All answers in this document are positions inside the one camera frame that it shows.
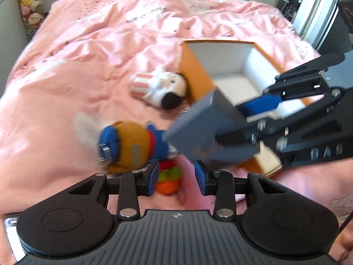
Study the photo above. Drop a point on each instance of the pile of plush toys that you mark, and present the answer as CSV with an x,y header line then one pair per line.
x,y
29,2

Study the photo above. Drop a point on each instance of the black wardrobe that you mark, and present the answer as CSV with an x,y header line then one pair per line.
x,y
335,30

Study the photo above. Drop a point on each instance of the brown and blue plush toy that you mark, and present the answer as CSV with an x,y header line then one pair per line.
x,y
129,143

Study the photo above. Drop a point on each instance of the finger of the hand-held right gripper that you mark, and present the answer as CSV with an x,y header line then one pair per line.
x,y
311,132
259,105

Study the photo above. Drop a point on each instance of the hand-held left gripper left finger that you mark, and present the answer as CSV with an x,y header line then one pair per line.
x,y
153,180

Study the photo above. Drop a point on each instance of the white rectangular device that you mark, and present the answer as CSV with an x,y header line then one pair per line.
x,y
11,234

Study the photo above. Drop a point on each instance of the white plush doll striped hat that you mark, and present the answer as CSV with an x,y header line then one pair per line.
x,y
162,84

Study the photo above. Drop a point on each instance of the pink printed duvet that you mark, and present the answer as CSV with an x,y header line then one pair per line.
x,y
96,55

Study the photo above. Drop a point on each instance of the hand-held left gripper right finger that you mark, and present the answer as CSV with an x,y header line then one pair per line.
x,y
200,180

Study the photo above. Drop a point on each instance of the orange red green crochet toy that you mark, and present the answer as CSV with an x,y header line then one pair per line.
x,y
168,180

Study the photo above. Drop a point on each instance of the white sliding door frame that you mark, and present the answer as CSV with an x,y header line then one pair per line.
x,y
317,8

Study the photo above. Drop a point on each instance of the orange cardboard box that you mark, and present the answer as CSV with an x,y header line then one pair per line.
x,y
197,71

